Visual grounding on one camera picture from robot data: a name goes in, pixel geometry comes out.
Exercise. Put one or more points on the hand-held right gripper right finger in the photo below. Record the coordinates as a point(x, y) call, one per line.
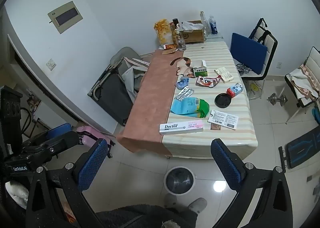
point(225, 165)

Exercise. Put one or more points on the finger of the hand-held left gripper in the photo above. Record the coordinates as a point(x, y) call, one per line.
point(67, 139)
point(60, 129)

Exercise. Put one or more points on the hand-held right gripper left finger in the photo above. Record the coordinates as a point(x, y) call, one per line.
point(92, 165)

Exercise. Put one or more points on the round white trash bin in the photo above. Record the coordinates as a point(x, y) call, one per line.
point(180, 180)

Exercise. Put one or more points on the beige medicine box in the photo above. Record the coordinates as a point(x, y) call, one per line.
point(225, 75)

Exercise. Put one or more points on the blue wrapper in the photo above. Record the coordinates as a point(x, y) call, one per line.
point(182, 83)

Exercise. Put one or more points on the pink suitcase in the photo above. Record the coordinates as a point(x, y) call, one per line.
point(87, 134)

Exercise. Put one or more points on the small brown card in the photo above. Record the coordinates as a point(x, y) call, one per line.
point(215, 127)

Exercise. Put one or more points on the striped tablecloth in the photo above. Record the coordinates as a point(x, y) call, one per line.
point(190, 140)

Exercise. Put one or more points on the white labelled sachet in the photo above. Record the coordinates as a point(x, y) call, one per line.
point(223, 119)

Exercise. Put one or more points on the grey slipper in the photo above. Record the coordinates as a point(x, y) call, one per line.
point(198, 205)

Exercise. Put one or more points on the white pink toothpaste box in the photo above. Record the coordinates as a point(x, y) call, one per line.
point(180, 127)

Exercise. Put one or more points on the grey folding chair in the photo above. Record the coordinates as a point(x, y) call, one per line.
point(112, 93)

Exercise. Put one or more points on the round black lid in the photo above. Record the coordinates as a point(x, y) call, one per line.
point(222, 100)

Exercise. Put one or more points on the blue green plastic bag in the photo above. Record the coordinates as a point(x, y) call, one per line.
point(187, 108)

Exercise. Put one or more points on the person's dark clothing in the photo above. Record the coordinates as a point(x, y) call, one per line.
point(147, 218)

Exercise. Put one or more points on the small blue red carton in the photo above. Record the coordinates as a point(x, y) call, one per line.
point(235, 90)

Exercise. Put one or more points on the black blue fitness board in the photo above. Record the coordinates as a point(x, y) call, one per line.
point(300, 148)

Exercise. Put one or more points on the silver blister pack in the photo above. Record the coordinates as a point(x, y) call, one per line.
point(185, 93)

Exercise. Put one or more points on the yellow smiley bag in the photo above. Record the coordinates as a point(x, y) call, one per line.
point(253, 87)

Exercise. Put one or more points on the metal dumbbell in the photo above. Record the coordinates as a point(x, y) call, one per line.
point(277, 99)

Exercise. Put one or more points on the red white snack packet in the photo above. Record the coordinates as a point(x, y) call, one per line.
point(207, 82)

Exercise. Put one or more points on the grey white cloth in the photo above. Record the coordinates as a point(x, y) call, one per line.
point(130, 78)

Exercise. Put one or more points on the pink brown table cloth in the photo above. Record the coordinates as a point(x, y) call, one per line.
point(152, 93)

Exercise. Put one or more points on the green white medicine box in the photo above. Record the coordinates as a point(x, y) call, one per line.
point(200, 72)

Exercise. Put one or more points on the blue slipper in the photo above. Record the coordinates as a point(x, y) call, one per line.
point(316, 115)

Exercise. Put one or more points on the beige cloth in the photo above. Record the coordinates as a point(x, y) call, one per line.
point(300, 75)

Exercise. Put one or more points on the small orange box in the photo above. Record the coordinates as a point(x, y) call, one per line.
point(170, 46)

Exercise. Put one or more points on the clear pump bottle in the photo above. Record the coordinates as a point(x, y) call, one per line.
point(180, 42)

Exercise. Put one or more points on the black white chair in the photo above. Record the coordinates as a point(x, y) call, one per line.
point(268, 40)
point(315, 60)

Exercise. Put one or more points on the cardboard box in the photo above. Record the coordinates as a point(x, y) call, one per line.
point(191, 35)

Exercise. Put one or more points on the blue label water bottle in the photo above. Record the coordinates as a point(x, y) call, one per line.
point(213, 27)

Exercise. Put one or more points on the orange snack bag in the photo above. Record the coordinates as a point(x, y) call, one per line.
point(163, 32)

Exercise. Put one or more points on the tall clear glass bottle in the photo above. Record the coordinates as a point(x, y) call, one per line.
point(204, 24)

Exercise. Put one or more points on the white plastic bag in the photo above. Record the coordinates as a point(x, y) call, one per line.
point(191, 25)

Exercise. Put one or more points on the dark bottle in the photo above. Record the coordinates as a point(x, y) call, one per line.
point(175, 22)

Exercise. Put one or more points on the wall switch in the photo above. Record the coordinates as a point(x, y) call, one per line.
point(51, 64)

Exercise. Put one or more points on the beige wall panel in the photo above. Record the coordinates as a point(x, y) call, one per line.
point(66, 17)

